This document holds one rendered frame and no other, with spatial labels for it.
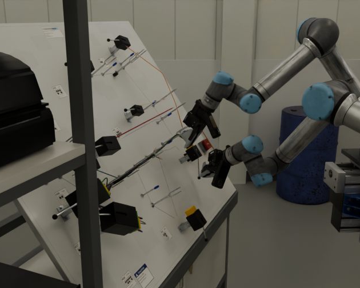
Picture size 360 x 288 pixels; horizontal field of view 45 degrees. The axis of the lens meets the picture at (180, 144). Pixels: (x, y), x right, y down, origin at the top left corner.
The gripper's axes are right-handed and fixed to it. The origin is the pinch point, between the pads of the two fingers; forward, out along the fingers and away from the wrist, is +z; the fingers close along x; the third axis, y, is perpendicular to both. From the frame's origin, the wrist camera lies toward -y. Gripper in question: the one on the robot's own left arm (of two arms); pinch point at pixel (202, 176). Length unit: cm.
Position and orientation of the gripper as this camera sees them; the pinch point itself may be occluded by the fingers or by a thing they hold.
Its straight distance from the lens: 189.0
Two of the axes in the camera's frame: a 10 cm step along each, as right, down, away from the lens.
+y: 1.0, -8.6, 5.0
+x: -8.3, -3.5, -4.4
